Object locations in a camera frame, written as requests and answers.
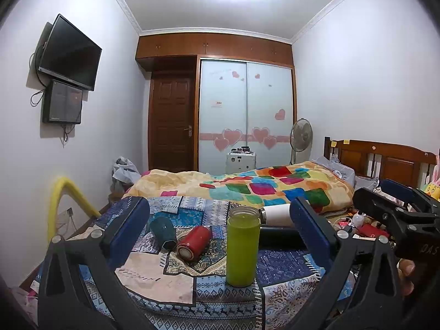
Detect green cylindrical cup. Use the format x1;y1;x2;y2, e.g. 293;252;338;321
226;206;261;288

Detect white steel cup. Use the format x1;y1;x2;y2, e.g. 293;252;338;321
259;203;294;228

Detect black cylindrical cup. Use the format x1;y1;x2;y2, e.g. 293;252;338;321
259;225;307;251

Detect dark green faceted cup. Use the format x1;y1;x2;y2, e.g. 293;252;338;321
150;217;177;251

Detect red cylindrical cup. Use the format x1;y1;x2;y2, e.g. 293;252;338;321
177;226;212;262

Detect right hand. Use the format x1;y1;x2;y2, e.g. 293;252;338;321
397;259;416;296

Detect yellow cartoon plush toy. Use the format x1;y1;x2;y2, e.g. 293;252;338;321
423;154;440;201

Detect wooden bed headboard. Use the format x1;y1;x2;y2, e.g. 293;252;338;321
324;136;436;188

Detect grey pillow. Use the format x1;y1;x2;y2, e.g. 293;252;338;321
313;156;380;191

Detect standing electric fan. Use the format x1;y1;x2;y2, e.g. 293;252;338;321
289;118;313;165

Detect blue patterned bedsheet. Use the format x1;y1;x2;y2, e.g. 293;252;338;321
25;194;359;330

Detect colourful patchwork blanket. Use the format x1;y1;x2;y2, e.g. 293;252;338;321
124;161;354;214

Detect yellow foam tube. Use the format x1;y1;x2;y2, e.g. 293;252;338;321
47;176;101;244

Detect grey clothes pile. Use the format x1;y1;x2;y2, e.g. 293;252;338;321
110;156;141;194

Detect small white cabinet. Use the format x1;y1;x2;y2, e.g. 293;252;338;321
226;146;257;174

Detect frosted sliding wardrobe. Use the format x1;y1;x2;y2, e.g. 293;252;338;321
198;59;294;175

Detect wooden overhead cabinet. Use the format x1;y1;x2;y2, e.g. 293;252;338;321
135;32;294;71

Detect brown wooden door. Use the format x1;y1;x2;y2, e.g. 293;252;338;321
148;71;195;173

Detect wall power socket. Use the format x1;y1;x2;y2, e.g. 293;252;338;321
56;208;73;229

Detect small black wall monitor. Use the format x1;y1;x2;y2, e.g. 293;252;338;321
42;80;84;124

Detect wall mounted black television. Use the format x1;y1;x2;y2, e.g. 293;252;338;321
37;13;102;91

